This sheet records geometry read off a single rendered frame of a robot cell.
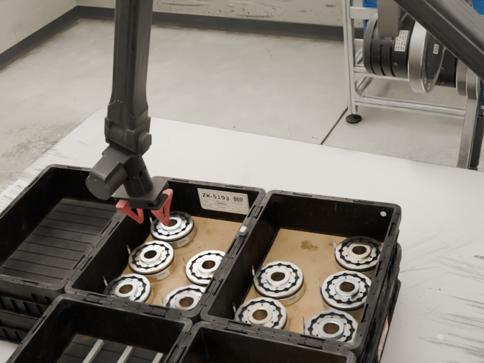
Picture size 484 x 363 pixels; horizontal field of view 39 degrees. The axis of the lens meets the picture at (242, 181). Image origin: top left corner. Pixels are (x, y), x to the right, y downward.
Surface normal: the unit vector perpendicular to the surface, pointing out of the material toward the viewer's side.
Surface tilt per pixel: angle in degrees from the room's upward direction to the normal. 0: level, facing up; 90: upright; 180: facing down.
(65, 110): 0
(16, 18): 90
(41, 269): 0
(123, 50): 89
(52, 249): 0
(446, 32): 87
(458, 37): 87
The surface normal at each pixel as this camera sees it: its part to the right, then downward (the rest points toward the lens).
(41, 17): 0.87, 0.18
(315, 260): -0.14, -0.80
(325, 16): -0.47, 0.57
